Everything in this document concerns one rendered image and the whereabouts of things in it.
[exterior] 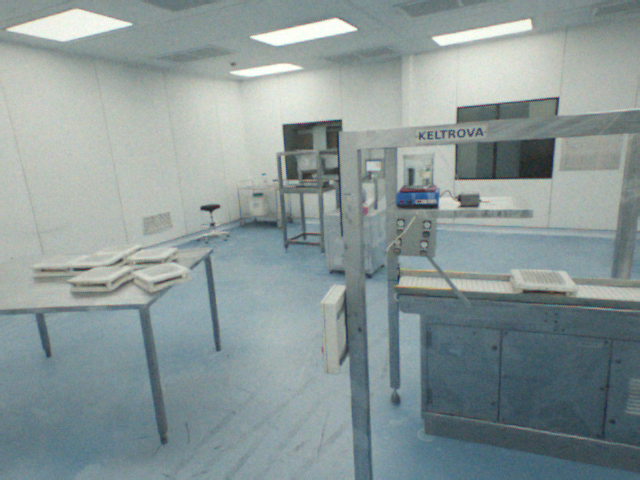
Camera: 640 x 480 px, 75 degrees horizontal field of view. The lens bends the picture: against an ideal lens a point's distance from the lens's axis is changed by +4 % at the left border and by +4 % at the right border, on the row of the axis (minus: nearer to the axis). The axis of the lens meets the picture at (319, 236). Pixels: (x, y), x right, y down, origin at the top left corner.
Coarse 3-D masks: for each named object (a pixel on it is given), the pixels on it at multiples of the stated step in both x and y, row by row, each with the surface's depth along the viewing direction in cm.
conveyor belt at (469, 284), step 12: (408, 276) 231; (468, 288) 209; (480, 288) 208; (492, 288) 207; (504, 288) 206; (588, 288) 201; (600, 288) 200; (612, 288) 200; (624, 288) 199; (636, 288) 198; (396, 300) 210
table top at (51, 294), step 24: (0, 264) 304; (24, 264) 300; (192, 264) 275; (0, 288) 249; (24, 288) 246; (48, 288) 244; (120, 288) 235; (168, 288) 237; (0, 312) 216; (24, 312) 216; (48, 312) 215
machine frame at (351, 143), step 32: (416, 128) 121; (512, 128) 114; (544, 128) 111; (576, 128) 109; (608, 128) 107; (352, 160) 129; (352, 224) 134; (352, 256) 137; (352, 288) 140; (352, 320) 143; (352, 352) 146; (352, 384) 149; (352, 416) 152
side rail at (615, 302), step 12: (396, 288) 207; (408, 288) 205; (420, 288) 203; (516, 300) 190; (528, 300) 189; (540, 300) 187; (552, 300) 186; (564, 300) 184; (576, 300) 183; (588, 300) 181; (600, 300) 180; (612, 300) 179; (624, 300) 178; (636, 300) 177
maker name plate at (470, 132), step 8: (424, 128) 120; (432, 128) 120; (440, 128) 119; (448, 128) 119; (456, 128) 118; (464, 128) 117; (472, 128) 117; (480, 128) 116; (416, 136) 122; (424, 136) 121; (432, 136) 120; (440, 136) 120; (448, 136) 119; (456, 136) 118; (464, 136) 118; (472, 136) 117; (480, 136) 116
